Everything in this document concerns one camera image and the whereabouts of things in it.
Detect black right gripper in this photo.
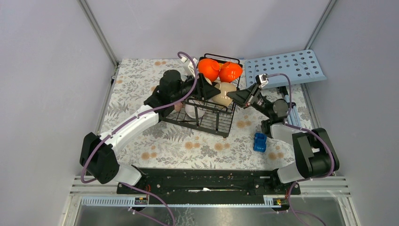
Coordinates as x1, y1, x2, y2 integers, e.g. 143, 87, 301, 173
225, 83, 272, 120

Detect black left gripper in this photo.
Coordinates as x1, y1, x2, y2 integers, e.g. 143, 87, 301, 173
172, 72, 222, 103

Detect plain beige bowl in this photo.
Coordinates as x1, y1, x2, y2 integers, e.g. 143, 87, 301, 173
211, 82, 237, 107

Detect black wire dish rack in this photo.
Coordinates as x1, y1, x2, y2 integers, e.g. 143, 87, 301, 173
162, 53, 244, 138

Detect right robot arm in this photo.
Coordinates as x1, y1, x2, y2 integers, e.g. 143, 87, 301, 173
227, 85, 340, 194

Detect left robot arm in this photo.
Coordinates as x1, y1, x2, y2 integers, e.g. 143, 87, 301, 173
80, 70, 221, 194

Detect beige patterned bowl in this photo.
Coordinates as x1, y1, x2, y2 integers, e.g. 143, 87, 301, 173
205, 77, 213, 86

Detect orange bowl left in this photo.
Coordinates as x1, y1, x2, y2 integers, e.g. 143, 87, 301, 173
197, 58, 220, 82

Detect orange bowl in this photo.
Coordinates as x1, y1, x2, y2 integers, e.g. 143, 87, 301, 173
219, 62, 243, 82
197, 58, 220, 82

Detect white bowl front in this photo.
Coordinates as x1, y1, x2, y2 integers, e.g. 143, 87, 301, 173
185, 104, 206, 119

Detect pink patterned bowl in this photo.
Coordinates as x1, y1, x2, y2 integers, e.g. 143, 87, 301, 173
174, 102, 184, 112

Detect orange bowl right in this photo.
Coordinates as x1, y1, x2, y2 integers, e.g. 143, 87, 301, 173
219, 62, 243, 82

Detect blue tripod legs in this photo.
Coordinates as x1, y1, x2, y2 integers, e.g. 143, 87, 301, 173
277, 86, 302, 127

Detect floral table mat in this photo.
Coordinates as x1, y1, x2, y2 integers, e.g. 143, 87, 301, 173
101, 58, 315, 171

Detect blue toy car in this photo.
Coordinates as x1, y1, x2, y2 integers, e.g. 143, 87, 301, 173
253, 133, 267, 153

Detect blue perforated stand tray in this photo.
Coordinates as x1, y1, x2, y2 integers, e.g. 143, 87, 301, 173
245, 49, 327, 87

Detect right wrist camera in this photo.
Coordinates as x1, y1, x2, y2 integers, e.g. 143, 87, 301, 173
255, 73, 269, 89

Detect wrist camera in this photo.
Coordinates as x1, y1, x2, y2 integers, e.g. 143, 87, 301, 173
181, 56, 195, 76
255, 73, 269, 89

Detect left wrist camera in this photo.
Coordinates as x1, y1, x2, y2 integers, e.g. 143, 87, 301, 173
181, 56, 195, 76

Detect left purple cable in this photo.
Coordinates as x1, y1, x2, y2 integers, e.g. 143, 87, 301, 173
80, 51, 199, 185

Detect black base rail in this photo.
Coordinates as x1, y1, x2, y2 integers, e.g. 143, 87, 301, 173
135, 168, 291, 205

